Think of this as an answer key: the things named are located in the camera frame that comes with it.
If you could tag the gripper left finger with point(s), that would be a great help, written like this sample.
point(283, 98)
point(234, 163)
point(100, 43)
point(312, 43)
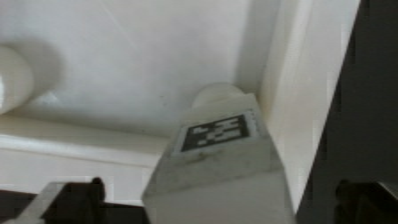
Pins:
point(68, 204)

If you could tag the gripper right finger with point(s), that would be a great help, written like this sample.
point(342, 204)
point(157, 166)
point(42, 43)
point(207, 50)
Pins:
point(367, 203)

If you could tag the white table leg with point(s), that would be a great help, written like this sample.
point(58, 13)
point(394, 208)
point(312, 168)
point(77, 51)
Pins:
point(219, 183)

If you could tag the white square tabletop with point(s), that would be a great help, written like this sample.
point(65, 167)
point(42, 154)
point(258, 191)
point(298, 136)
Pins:
point(125, 55)

